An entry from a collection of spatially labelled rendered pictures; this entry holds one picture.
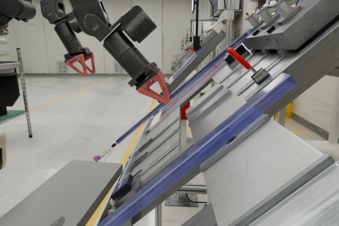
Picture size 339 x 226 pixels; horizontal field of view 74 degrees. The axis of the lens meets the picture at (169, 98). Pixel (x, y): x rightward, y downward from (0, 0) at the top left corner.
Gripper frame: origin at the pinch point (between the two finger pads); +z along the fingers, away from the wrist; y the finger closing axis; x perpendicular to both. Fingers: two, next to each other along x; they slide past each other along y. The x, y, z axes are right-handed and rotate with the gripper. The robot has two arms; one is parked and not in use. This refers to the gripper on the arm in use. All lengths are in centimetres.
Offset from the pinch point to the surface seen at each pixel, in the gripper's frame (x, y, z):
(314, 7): -35.5, -5.6, 4.4
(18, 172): 171, 122, -22
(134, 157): 24.5, 15.0, 9.7
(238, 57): -18.3, -6.5, 2.2
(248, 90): -16.2, -2.2, 10.3
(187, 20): -97, 871, -81
